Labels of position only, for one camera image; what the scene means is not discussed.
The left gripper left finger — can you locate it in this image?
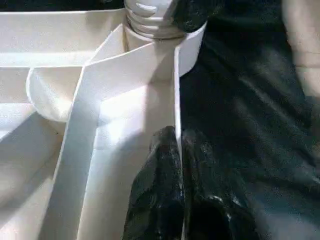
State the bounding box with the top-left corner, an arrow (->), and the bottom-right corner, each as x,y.
122,125 -> 187,240

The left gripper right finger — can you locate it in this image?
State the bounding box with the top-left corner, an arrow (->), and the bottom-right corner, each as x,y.
181,131 -> 261,240

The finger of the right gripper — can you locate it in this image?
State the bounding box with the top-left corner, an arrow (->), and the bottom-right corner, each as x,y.
163,0 -> 209,34

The white plastic table leg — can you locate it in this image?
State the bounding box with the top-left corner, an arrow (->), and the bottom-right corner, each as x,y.
124,0 -> 187,40

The white plastic table top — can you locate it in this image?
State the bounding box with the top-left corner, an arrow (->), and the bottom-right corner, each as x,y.
0,8 -> 208,240

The black mat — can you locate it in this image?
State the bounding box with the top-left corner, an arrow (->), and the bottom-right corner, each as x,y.
0,0 -> 320,240

